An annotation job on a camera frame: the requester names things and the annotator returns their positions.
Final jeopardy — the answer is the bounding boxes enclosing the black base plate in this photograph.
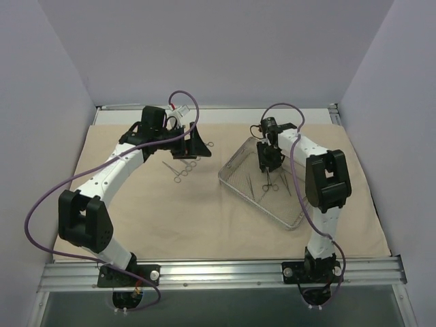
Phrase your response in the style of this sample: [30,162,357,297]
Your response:
[281,260,342,284]
[97,264,161,288]

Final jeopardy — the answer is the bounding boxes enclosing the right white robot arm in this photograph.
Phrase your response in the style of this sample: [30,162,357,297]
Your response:
[256,117,352,281]

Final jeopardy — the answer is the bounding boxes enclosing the steel curved hemostat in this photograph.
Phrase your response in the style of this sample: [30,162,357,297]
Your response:
[162,161,189,183]

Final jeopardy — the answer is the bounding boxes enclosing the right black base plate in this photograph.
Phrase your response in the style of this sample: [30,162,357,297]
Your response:
[281,260,342,284]

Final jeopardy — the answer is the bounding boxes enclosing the aluminium front rail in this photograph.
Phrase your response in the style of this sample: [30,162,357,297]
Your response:
[38,257,407,292]

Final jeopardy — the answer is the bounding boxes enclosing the right aluminium side rail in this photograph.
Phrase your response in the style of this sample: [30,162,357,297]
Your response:
[328,104,342,126]

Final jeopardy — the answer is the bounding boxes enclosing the steel ring-handled clamp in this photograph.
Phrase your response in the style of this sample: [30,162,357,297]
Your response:
[181,159,197,172]

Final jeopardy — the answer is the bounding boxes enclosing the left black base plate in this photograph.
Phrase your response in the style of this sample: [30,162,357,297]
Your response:
[97,264,161,288]

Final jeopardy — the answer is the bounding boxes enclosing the steel straight hemostat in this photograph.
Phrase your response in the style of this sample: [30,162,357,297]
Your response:
[262,170,279,192]

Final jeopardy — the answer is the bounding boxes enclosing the beige wrapping cloth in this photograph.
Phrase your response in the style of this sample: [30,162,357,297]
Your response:
[50,121,392,260]

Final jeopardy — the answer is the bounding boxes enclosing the steel tweezers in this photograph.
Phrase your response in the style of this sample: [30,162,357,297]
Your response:
[280,173,292,196]
[247,174,255,201]

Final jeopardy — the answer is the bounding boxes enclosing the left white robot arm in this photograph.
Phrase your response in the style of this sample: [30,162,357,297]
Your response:
[58,106,212,285]

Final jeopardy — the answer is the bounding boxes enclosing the wire mesh instrument tray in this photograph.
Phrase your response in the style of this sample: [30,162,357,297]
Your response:
[218,137,305,230]

